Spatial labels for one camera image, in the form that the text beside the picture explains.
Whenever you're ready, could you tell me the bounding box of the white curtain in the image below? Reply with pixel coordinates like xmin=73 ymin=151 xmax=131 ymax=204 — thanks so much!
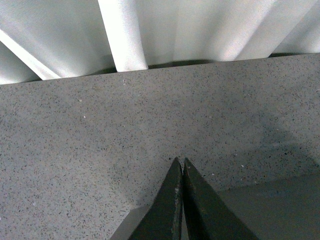
xmin=0 ymin=0 xmax=320 ymax=85

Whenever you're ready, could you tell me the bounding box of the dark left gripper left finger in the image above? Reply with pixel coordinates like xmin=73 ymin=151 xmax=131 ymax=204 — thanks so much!
xmin=129 ymin=157 xmax=183 ymax=240

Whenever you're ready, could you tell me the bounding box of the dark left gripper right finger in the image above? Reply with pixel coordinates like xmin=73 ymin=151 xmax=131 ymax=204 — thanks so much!
xmin=183 ymin=158 xmax=258 ymax=240

